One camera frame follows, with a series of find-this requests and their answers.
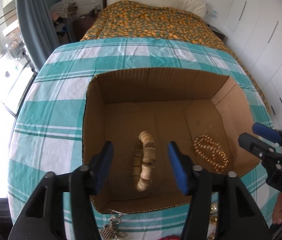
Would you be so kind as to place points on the pile of clothes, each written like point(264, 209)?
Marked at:
point(63, 9)

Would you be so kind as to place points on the dark wooden left nightstand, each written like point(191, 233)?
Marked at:
point(82, 25)

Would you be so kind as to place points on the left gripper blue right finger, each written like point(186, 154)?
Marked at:
point(194, 181)

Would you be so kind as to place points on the blue curtain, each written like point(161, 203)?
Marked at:
point(37, 29)

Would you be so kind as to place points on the orange floral bedspread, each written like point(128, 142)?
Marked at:
point(133, 19)

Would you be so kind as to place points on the long golden bead strand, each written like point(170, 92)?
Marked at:
point(211, 151)

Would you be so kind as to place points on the white built-in wardrobe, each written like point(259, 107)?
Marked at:
point(253, 29)

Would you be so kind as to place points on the washing machine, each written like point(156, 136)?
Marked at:
point(14, 43)

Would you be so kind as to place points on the open cardboard box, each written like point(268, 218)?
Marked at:
point(172, 104)

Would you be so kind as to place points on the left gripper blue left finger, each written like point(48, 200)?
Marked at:
point(84, 182)

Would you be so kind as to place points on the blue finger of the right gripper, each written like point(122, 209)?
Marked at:
point(254, 145)
point(266, 131)

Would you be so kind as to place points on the glass sliding balcony door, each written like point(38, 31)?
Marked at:
point(16, 76)

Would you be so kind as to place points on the dark wooden right nightstand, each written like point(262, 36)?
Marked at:
point(217, 32)

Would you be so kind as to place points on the gold lattice keychain charm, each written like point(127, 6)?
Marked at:
point(111, 230)

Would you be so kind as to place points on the dark wooden nightstand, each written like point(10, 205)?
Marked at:
point(217, 32)
point(82, 25)

